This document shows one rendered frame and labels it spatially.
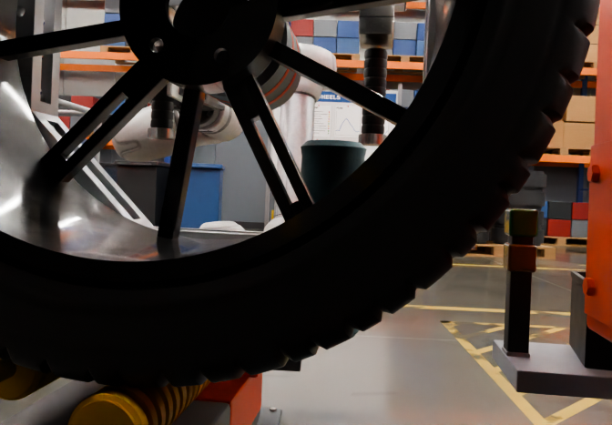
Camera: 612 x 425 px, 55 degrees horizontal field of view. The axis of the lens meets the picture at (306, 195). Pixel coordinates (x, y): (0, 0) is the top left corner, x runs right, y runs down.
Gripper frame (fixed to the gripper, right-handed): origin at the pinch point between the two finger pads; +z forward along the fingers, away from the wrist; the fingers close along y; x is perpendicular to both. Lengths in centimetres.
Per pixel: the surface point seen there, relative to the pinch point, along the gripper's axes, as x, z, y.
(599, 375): -38, 12, -64
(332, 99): 92, -570, 23
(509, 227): -20, 5, -54
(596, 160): -11, 20, -60
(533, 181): 11, -678, -222
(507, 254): -24, 5, -54
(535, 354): -38, 3, -59
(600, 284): -25, 23, -60
